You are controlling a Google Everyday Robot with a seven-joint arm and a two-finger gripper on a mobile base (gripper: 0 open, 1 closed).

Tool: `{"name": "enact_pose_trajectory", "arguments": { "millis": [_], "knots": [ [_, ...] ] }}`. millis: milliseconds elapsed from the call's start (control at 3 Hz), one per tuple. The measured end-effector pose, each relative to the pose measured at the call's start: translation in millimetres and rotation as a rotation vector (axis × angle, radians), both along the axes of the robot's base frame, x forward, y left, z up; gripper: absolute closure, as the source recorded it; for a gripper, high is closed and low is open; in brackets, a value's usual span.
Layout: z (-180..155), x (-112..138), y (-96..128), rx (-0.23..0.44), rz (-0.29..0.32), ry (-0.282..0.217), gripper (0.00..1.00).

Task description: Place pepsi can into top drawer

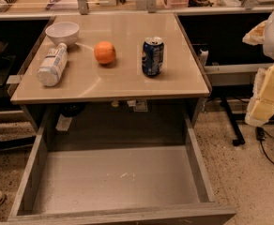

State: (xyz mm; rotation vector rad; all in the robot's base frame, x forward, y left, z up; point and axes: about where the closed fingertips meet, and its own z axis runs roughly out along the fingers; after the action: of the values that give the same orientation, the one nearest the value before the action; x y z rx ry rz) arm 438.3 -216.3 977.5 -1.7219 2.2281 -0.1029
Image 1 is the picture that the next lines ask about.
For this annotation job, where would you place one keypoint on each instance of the grey wooden open drawer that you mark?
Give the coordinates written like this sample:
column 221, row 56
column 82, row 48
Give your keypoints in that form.
column 117, row 168

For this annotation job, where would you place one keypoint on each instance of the blue pepsi can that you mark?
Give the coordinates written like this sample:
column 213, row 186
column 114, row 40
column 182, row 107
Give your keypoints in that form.
column 152, row 57

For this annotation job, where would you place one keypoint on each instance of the black table leg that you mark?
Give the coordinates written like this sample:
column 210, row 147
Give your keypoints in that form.
column 239, row 140

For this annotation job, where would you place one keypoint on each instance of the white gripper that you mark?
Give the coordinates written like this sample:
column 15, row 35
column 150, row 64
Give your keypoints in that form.
column 261, row 104

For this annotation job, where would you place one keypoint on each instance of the clear plastic water bottle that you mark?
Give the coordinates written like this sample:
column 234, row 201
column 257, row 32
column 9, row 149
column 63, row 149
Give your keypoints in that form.
column 53, row 65

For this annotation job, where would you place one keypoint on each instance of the orange fruit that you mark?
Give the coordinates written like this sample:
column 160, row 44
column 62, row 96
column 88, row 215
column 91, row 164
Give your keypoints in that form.
column 105, row 52

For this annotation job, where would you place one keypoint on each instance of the beige top cabinet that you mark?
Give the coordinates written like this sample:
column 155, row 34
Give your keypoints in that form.
column 85, row 79

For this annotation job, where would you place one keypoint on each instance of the white ceramic bowl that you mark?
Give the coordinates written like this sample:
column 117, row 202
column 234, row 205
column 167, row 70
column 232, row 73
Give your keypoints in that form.
column 63, row 32

